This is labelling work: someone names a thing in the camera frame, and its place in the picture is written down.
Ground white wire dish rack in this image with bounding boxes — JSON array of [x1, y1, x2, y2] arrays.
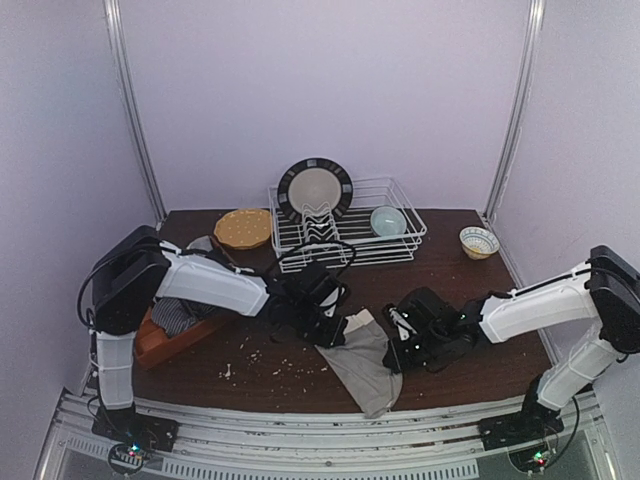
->
[[268, 177, 427, 273]]

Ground grey beige sock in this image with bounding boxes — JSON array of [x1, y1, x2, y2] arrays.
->
[[316, 309, 403, 419]]

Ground grey striped boxer underwear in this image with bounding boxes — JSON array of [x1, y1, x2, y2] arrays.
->
[[151, 297, 198, 338]]

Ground grey rolled sock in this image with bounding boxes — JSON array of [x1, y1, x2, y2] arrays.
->
[[187, 235, 214, 254]]

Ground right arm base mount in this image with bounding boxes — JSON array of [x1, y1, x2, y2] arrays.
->
[[478, 375, 564, 474]]

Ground right aluminium frame post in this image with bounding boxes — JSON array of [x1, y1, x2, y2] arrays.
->
[[483, 0, 546, 224]]

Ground yellow patterned white bowl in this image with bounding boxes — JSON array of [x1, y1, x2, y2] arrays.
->
[[459, 226, 500, 260]]

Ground navy striped rolled underwear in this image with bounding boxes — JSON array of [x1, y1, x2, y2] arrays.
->
[[186, 301, 218, 321]]

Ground left aluminium frame post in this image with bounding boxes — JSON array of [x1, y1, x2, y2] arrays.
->
[[102, 0, 167, 225]]

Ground aluminium front rail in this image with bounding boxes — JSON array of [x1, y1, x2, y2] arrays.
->
[[34, 393, 623, 479]]

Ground black rimmed grey plate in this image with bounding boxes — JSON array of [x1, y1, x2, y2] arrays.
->
[[276, 157, 354, 222]]

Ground light blue bowl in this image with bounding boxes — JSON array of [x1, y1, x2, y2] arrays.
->
[[370, 206, 407, 237]]

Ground aluminium frame post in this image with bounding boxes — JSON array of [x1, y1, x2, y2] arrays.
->
[[483, 0, 546, 224], [102, 0, 167, 225]]

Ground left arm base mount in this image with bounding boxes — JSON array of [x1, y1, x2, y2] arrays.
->
[[87, 395, 179, 478]]

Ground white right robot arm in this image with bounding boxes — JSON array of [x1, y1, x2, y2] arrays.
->
[[383, 245, 639, 433]]

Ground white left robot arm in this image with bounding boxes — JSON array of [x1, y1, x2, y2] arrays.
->
[[76, 225, 347, 413]]

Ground yellow dotted plate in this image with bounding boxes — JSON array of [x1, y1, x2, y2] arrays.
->
[[213, 209, 272, 250]]

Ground brown wooden organizer box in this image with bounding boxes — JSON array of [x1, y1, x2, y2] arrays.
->
[[134, 297, 230, 371]]

